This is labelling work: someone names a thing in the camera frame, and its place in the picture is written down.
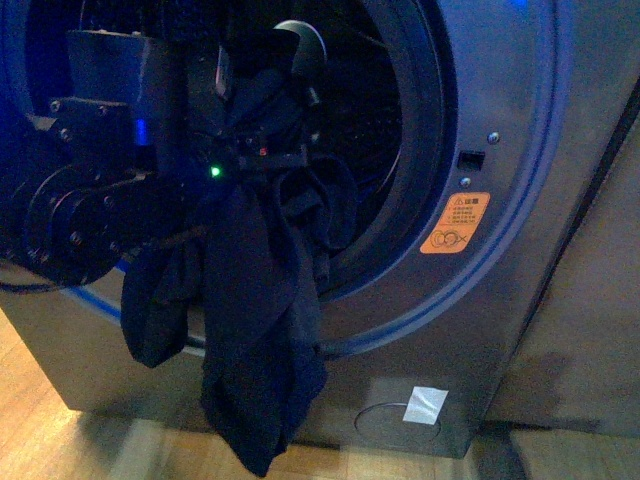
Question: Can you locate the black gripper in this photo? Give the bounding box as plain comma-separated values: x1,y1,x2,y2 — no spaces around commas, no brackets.
169,20,327,175

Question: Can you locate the dark navy garment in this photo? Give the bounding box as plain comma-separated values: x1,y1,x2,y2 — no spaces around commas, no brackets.
119,67,361,477

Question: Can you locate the grey front-load washing machine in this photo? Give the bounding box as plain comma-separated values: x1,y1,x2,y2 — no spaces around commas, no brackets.
1,1,639,457

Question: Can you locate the orange warning sticker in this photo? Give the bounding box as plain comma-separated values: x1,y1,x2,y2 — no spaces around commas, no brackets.
420,192,491,255

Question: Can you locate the white tape piece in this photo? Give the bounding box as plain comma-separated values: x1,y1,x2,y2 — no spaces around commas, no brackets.
402,386,448,426

